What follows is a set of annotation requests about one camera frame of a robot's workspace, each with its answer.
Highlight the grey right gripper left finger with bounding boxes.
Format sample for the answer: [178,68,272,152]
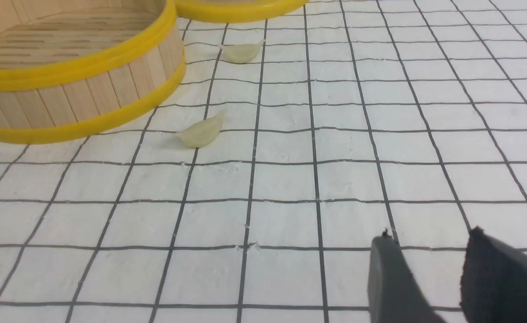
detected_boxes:
[368,230,444,323]

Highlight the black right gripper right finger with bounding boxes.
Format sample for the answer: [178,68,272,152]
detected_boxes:
[460,227,527,323]

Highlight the pale yellow-green dumpling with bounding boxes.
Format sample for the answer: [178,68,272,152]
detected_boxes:
[175,110,227,148]

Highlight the pale green dumpling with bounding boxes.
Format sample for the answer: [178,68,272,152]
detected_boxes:
[218,39,266,64]

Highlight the woven bamboo steamer lid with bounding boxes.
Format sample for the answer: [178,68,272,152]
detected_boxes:
[175,0,308,24]

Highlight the bamboo steamer tray yellow rims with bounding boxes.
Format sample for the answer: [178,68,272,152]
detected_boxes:
[0,0,186,144]

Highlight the white grid tablecloth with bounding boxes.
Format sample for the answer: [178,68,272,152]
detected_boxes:
[0,0,527,323]

